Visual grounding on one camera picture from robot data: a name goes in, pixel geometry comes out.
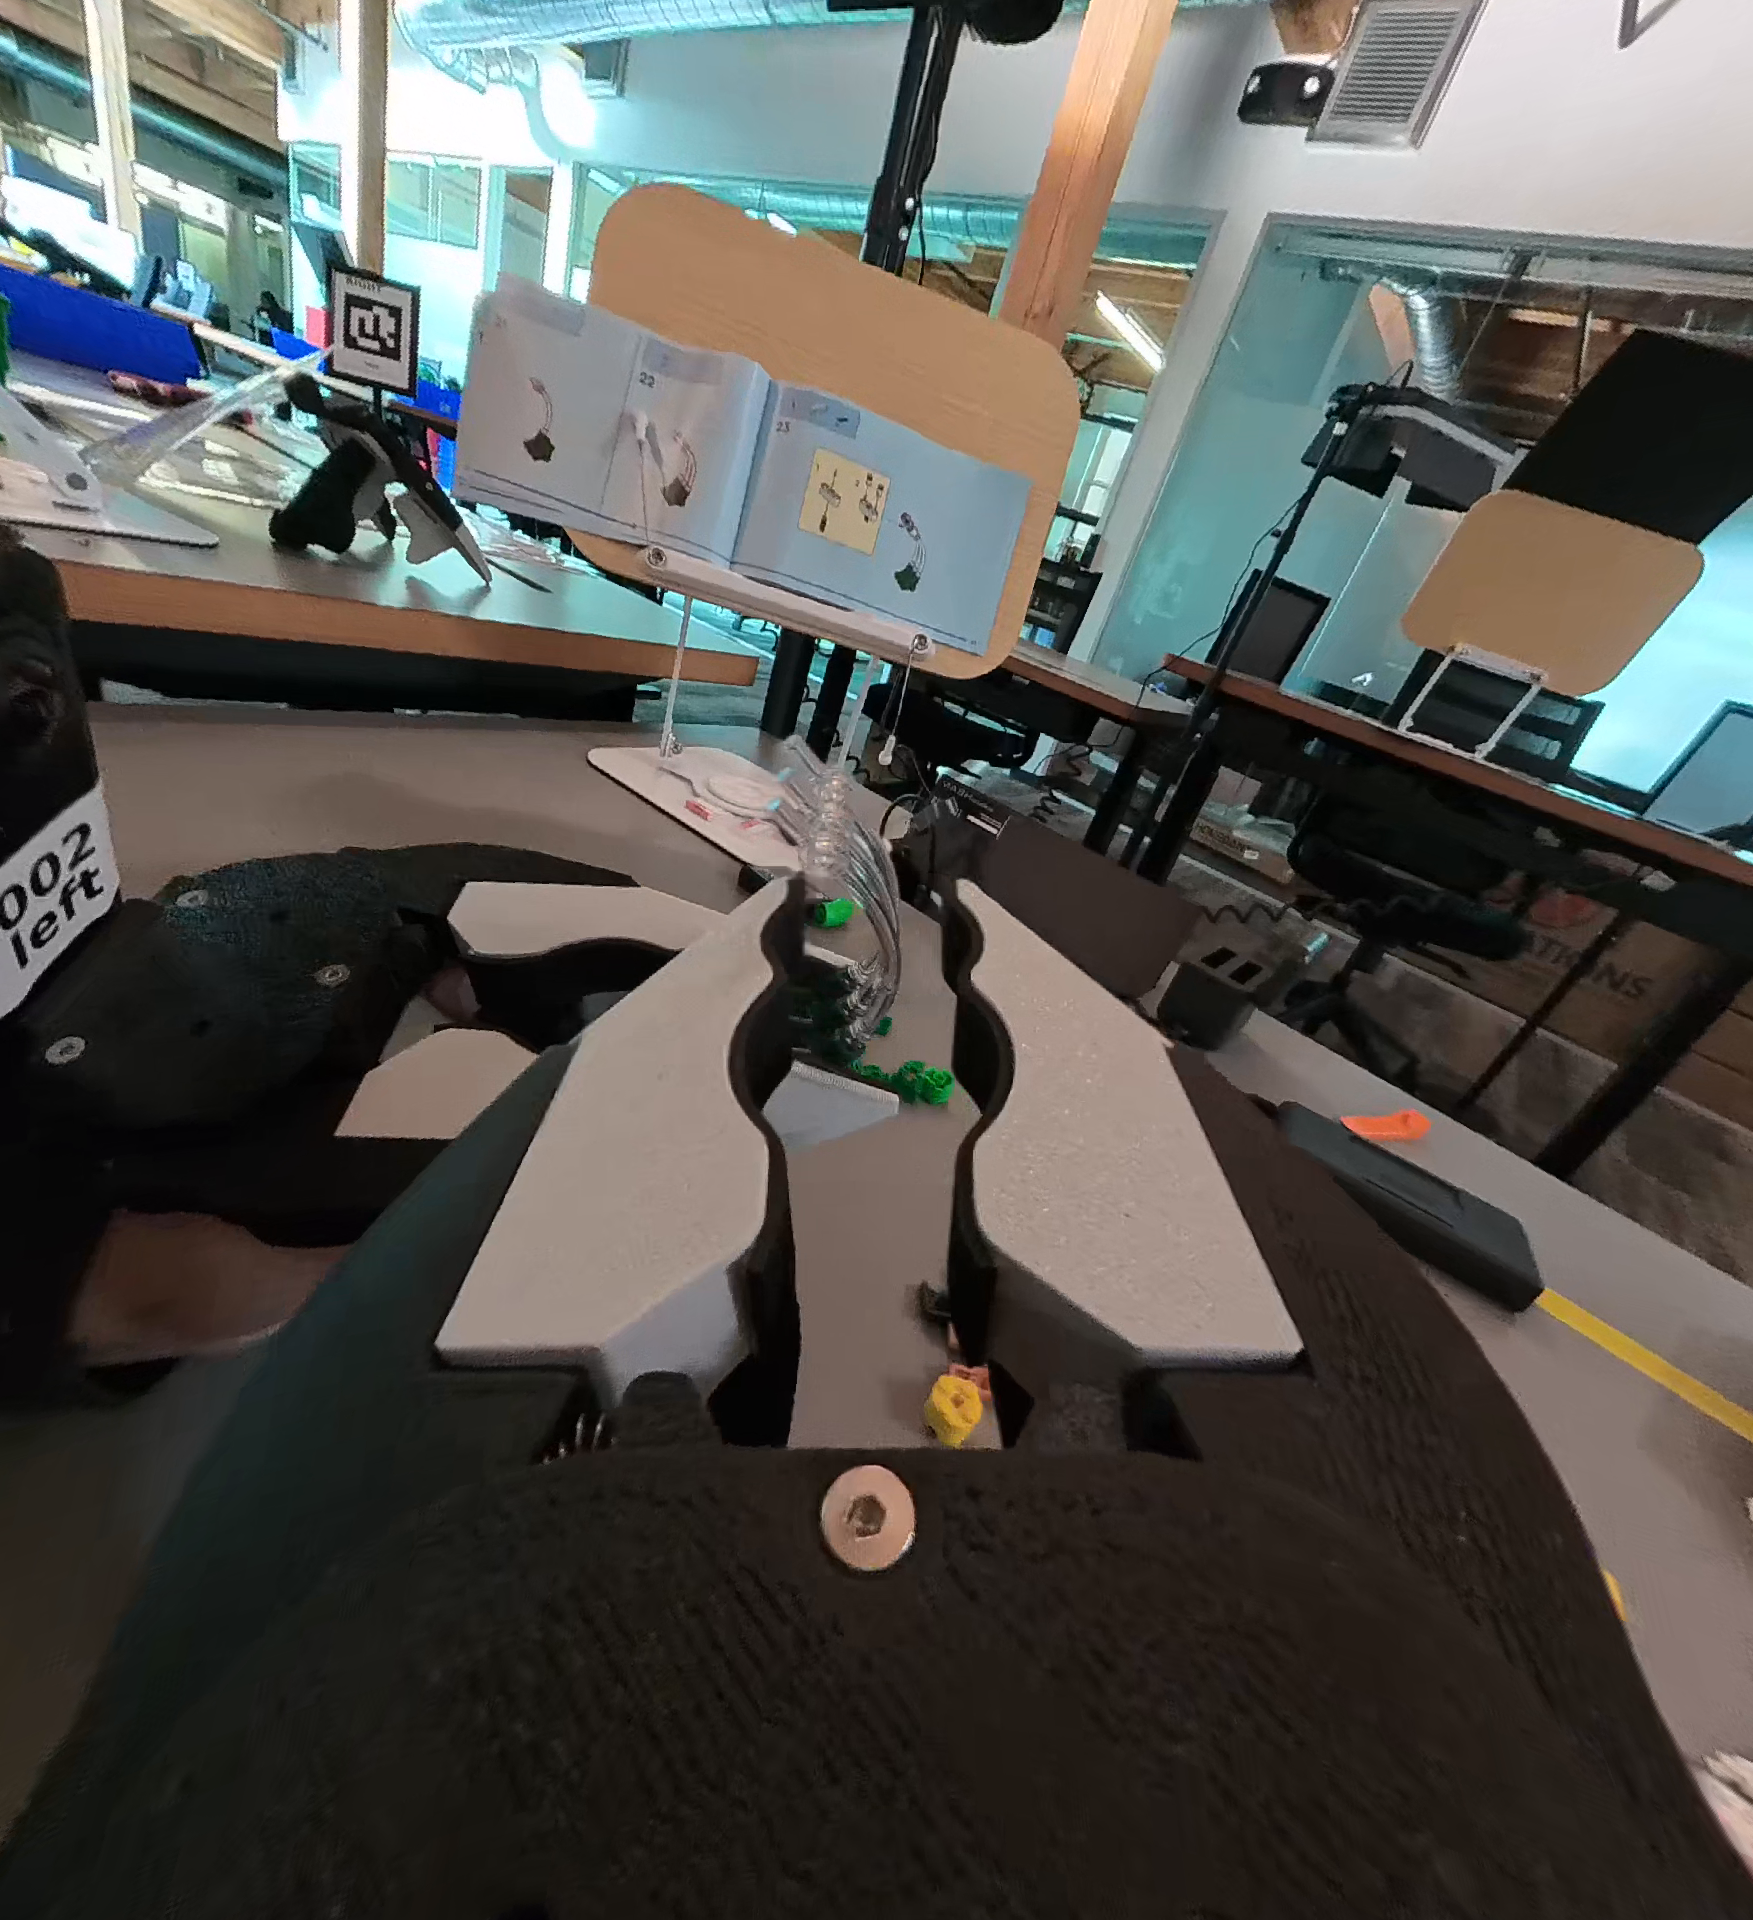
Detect wall vent grille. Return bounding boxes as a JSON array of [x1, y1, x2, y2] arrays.
[[1308, 0, 1487, 149]]

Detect wooden post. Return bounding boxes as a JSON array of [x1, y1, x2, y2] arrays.
[[997, 0, 1180, 352]]

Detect person's left hand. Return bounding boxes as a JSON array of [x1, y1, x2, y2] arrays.
[[72, 1213, 359, 1368]]

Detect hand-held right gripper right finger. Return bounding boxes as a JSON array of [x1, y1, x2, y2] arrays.
[[939, 879, 1308, 1450]]

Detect black power adapter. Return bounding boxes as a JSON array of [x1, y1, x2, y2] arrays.
[[1273, 1102, 1548, 1313]]

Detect cluster of green bricks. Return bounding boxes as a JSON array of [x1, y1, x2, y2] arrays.
[[809, 896, 957, 1109]]

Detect white angled stand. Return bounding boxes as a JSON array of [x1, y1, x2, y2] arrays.
[[0, 300, 221, 552]]

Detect black office chair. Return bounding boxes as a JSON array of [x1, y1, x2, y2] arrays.
[[1287, 788, 1541, 1086]]

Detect wooden office desk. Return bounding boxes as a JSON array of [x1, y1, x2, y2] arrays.
[[997, 641, 1197, 859], [6, 451, 760, 725], [1163, 651, 1753, 1183]]

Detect black square panel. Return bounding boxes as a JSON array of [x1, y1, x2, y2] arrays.
[[1507, 332, 1753, 547]]

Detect blue storage bins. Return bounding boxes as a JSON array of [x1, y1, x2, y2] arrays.
[[0, 252, 210, 386]]

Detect green brick with clear stems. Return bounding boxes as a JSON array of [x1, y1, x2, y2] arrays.
[[786, 756, 912, 1055]]

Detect black camera tripod rig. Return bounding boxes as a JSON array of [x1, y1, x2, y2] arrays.
[[1137, 382, 1535, 888]]

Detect black pole stand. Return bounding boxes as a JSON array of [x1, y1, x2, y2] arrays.
[[858, 0, 1061, 281]]

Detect yellow tape strip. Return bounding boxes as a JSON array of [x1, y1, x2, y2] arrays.
[[1535, 1287, 1753, 1480]]

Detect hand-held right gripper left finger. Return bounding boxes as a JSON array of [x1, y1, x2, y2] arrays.
[[435, 875, 810, 1450]]

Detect black white marker tag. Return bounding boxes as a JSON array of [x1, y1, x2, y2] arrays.
[[324, 267, 423, 400]]

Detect white instruction booklet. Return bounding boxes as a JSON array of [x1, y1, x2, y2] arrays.
[[453, 274, 1037, 639]]

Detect black charging dock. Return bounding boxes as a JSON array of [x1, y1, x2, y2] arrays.
[[1158, 939, 1277, 1053]]

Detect clear acrylic stand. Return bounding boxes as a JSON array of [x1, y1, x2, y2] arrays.
[[80, 367, 327, 500]]

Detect small black monitor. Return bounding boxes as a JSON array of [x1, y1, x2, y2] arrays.
[[1233, 572, 1332, 689]]

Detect printed cardboard box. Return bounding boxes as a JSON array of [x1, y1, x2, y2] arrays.
[[1477, 886, 1721, 1041]]

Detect wooden board book stand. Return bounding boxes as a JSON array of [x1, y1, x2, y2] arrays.
[[565, 183, 1086, 875], [1393, 492, 1706, 752]]

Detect grey desk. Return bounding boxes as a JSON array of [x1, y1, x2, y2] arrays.
[[0, 707, 1753, 1920]]

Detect grey-screen monitor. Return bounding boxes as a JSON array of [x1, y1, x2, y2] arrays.
[[1640, 700, 1753, 845]]

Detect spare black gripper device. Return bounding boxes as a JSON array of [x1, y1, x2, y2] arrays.
[[269, 375, 494, 588]]

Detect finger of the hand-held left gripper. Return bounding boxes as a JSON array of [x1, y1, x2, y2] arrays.
[[448, 882, 731, 1047], [336, 1028, 900, 1151]]

